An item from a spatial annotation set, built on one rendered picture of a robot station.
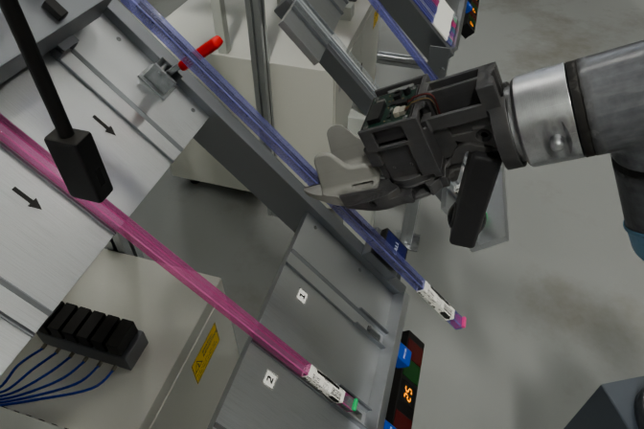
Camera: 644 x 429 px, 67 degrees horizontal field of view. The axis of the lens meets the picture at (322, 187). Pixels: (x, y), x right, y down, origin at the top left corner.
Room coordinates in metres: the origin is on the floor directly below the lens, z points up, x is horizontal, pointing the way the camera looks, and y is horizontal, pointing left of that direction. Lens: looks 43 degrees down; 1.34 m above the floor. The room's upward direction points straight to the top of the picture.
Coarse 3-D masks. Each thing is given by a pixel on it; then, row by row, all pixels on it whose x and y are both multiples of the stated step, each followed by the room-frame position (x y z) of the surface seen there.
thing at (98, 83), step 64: (64, 64) 0.44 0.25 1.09; (128, 64) 0.49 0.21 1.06; (128, 128) 0.42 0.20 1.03; (192, 128) 0.47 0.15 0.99; (0, 192) 0.29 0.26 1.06; (64, 192) 0.32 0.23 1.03; (128, 192) 0.35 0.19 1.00; (0, 256) 0.25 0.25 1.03; (64, 256) 0.27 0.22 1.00; (0, 320) 0.20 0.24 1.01
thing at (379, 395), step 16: (400, 304) 0.40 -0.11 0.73; (400, 320) 0.37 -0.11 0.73; (384, 336) 0.36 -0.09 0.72; (400, 336) 0.35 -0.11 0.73; (384, 352) 0.33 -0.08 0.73; (384, 368) 0.31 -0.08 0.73; (384, 384) 0.28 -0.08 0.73; (384, 400) 0.26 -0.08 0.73; (368, 416) 0.25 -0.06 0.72; (384, 416) 0.25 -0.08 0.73
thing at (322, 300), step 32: (320, 224) 0.46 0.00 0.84; (288, 256) 0.39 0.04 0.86; (320, 256) 0.41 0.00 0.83; (352, 256) 0.44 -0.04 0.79; (288, 288) 0.35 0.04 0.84; (320, 288) 0.37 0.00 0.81; (352, 288) 0.40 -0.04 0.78; (384, 288) 0.43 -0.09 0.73; (288, 320) 0.31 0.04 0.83; (320, 320) 0.33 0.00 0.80; (352, 320) 0.35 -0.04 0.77; (384, 320) 0.38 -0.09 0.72; (256, 352) 0.26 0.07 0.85; (320, 352) 0.29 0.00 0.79; (352, 352) 0.31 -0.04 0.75; (256, 384) 0.23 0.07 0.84; (288, 384) 0.25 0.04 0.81; (352, 384) 0.28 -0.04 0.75; (224, 416) 0.19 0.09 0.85; (256, 416) 0.20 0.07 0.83; (288, 416) 0.22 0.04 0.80; (320, 416) 0.23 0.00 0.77; (352, 416) 0.24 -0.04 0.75
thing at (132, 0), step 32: (128, 0) 0.42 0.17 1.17; (160, 32) 0.41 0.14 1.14; (192, 64) 0.40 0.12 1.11; (224, 96) 0.39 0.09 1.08; (256, 128) 0.39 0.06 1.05; (288, 160) 0.38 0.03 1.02; (352, 224) 0.36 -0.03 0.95; (384, 256) 0.35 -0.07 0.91; (416, 288) 0.33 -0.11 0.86; (448, 320) 0.32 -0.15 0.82
